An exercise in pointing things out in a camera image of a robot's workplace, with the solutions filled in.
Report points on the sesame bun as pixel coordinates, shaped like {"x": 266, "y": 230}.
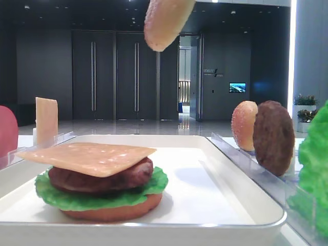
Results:
{"x": 164, "y": 21}
{"x": 242, "y": 124}

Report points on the orange cheese slice on stack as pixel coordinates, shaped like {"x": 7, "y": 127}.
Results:
{"x": 93, "y": 159}

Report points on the red tomato slice under stack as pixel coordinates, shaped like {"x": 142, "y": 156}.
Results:
{"x": 120, "y": 213}

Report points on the upright brown meat patty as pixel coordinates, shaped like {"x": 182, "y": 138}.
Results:
{"x": 273, "y": 137}

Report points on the brown meat patty on stack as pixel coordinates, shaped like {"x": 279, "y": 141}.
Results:
{"x": 133, "y": 177}

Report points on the upright orange cheese slice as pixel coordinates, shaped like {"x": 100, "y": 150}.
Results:
{"x": 46, "y": 121}

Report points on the green lettuce leaf on stack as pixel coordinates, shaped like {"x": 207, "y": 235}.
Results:
{"x": 81, "y": 202}

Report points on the upright red tomato slice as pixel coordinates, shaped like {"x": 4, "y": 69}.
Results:
{"x": 9, "y": 131}

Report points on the upright green lettuce leaf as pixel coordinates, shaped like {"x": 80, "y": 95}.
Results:
{"x": 314, "y": 169}

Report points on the white rectangular metal tray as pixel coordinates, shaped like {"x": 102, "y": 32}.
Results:
{"x": 208, "y": 201}

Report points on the right clear acrylic rack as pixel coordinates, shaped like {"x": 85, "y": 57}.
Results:
{"x": 297, "y": 230}

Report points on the clear acrylic rack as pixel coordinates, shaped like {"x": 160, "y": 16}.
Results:
{"x": 11, "y": 158}
{"x": 297, "y": 230}

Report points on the potted plants in white planter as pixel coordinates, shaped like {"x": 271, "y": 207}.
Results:
{"x": 304, "y": 110}

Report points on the left clear acrylic rack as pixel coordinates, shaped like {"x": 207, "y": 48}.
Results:
{"x": 11, "y": 158}

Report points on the wall mounted screen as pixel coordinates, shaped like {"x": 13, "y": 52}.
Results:
{"x": 237, "y": 87}

